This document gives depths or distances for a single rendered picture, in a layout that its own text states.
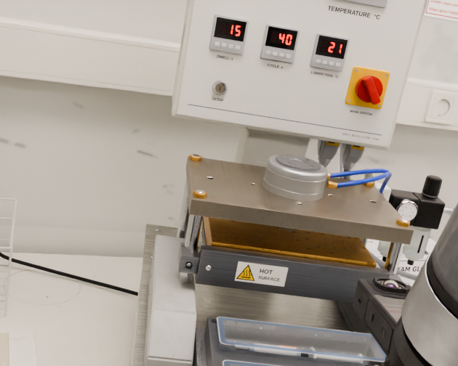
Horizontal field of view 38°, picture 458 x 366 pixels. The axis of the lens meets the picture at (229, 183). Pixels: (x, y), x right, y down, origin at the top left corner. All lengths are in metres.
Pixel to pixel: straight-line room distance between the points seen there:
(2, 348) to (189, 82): 0.44
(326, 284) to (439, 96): 0.81
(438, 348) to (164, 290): 0.46
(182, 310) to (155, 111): 0.69
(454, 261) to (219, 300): 0.62
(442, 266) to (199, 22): 0.64
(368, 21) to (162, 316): 0.50
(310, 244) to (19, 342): 0.41
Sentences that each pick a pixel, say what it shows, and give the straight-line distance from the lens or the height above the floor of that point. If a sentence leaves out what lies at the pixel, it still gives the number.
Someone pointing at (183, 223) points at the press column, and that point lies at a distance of 0.94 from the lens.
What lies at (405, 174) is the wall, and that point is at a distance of 1.63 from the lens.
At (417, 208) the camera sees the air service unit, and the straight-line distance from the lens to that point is 1.04.
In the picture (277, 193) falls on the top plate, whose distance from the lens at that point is 0.84.
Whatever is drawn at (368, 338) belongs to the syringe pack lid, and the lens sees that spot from 0.78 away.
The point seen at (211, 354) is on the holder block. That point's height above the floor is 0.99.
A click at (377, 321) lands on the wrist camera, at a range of 0.48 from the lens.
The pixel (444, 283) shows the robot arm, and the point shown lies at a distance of 0.36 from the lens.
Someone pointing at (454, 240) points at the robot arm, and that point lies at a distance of 0.35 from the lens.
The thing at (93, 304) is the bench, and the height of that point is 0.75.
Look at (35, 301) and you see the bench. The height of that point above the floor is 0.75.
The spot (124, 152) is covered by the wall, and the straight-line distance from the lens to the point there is 1.39.
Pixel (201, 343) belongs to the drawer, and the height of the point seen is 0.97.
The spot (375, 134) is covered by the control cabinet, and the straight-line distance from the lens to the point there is 1.01.
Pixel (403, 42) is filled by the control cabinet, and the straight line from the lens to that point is 1.00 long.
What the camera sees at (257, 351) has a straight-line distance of 0.71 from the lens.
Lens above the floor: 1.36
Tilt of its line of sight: 17 degrees down
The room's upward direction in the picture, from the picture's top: 11 degrees clockwise
